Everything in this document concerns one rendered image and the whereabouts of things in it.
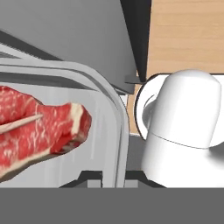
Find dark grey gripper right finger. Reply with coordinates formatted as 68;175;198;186
123;171;166;189

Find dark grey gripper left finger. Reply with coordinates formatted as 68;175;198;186
59;171;103;189

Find clear grey meat container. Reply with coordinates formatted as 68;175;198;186
0;57;130;189

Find raw red steak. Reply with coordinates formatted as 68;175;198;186
0;85;93;184

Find grey freezer door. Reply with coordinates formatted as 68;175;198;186
0;0;153;96

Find white rounded cylinder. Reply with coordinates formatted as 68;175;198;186
133;68;224;189

